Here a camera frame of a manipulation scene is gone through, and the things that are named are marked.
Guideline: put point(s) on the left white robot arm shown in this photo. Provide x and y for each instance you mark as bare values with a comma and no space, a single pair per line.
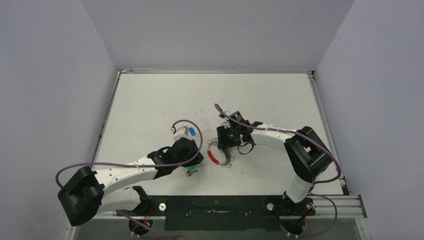
89,192

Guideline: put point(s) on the blue capped key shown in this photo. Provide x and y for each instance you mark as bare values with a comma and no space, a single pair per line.
192,131

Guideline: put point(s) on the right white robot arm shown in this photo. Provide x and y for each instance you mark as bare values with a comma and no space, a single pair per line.
307,154

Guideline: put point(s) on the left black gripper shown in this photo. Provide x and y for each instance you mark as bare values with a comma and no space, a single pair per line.
196,161

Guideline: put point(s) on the green capped key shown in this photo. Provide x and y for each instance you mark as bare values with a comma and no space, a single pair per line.
191,170

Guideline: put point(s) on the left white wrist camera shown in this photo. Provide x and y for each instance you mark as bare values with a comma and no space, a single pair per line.
181,132

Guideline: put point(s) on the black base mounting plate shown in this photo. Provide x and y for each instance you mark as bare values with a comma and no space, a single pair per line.
222,212

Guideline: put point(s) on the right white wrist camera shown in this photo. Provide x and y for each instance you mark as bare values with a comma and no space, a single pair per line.
236,117

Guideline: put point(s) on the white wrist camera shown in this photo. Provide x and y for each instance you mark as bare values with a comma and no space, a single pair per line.
236,117
181,132

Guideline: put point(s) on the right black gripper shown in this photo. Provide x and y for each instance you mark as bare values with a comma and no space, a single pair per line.
224,142

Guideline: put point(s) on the metal keyring with red handle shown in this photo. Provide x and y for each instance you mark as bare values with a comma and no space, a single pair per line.
219,157

